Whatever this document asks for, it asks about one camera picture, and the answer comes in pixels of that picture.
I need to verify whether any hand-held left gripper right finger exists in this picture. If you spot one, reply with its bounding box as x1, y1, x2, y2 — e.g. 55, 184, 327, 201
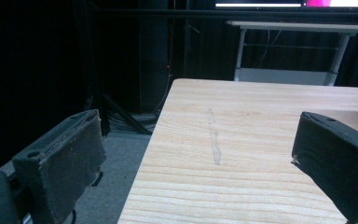
291, 111, 358, 224

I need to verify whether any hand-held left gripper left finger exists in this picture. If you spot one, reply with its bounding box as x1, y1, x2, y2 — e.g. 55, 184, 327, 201
11, 108, 107, 224

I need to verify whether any black stand leg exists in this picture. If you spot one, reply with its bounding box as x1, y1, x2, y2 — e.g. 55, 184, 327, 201
101, 92, 153, 136

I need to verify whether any strip of clear tape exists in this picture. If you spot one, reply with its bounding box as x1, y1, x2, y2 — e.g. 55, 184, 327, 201
206, 107, 223, 166

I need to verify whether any computer monitor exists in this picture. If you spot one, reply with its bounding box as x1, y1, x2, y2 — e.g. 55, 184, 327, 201
213, 0, 358, 10

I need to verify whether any white metal-frame desk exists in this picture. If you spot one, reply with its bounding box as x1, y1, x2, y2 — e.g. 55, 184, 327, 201
225, 20, 358, 87

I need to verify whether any thin cable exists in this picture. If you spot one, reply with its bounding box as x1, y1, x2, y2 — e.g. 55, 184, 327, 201
152, 74, 173, 115

